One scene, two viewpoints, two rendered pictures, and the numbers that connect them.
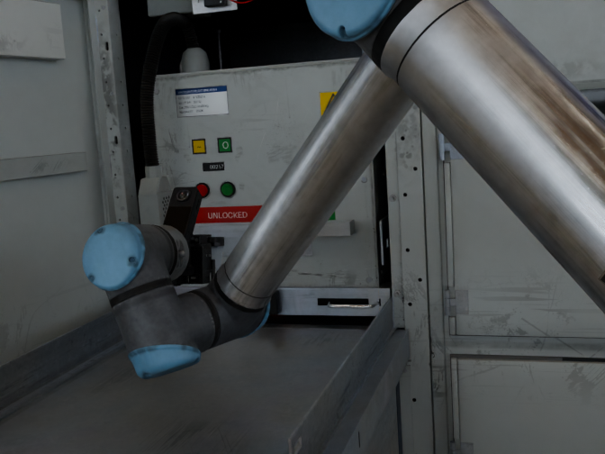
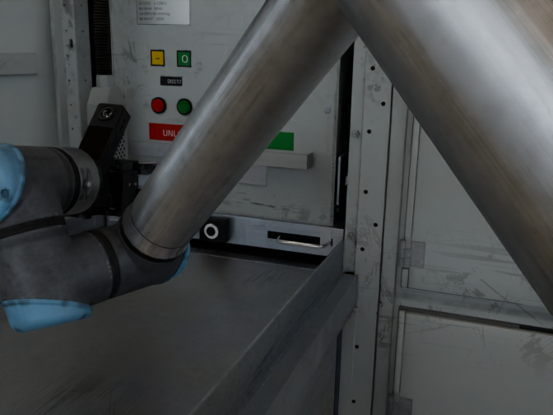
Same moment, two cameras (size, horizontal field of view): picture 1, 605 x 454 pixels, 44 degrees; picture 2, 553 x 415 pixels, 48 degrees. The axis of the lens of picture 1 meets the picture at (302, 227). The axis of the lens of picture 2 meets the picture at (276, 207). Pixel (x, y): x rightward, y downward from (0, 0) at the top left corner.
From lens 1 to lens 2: 36 cm
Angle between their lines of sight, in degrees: 7
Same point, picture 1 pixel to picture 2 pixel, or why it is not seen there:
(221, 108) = (182, 17)
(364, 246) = (321, 181)
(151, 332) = (25, 283)
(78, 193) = (27, 96)
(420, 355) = (368, 303)
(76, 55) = not seen: outside the picture
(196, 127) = (155, 36)
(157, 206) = not seen: hidden behind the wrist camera
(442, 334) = (393, 284)
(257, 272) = (163, 220)
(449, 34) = not seen: outside the picture
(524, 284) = (488, 243)
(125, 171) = (80, 77)
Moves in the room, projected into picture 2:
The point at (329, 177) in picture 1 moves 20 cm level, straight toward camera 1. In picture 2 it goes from (249, 114) to (207, 148)
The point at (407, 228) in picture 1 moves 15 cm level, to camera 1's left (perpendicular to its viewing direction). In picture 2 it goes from (367, 168) to (284, 165)
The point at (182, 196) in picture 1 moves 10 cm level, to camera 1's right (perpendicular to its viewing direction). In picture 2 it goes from (104, 114) to (174, 117)
